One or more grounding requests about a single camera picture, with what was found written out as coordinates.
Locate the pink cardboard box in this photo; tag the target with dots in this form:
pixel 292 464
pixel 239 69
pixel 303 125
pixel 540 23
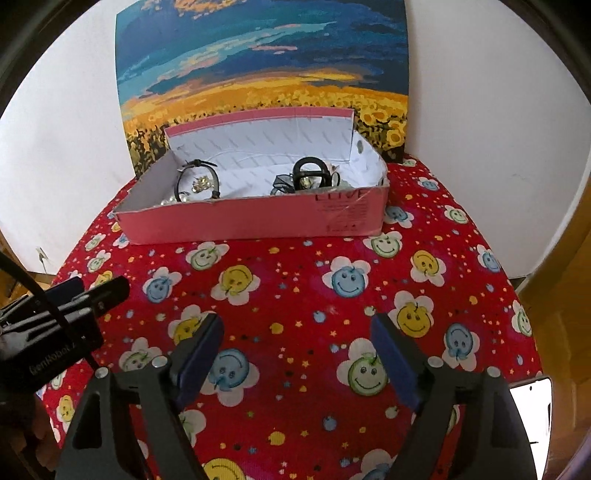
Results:
pixel 254 217

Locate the red smiley flower tablecloth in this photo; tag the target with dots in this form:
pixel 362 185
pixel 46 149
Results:
pixel 295 295

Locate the wooden door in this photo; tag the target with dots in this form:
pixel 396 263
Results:
pixel 572 230

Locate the sunflower field painting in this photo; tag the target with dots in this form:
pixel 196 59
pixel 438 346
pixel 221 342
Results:
pixel 254 46

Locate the gold flower earring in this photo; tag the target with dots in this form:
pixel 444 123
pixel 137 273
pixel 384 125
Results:
pixel 202 186

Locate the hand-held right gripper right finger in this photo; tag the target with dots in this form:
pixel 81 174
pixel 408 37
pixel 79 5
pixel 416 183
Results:
pixel 392 360

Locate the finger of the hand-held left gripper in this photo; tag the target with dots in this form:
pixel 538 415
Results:
pixel 64 290
pixel 108 293

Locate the white panel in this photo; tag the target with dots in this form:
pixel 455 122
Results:
pixel 531 424

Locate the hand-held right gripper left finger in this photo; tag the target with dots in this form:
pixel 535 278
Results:
pixel 198 360

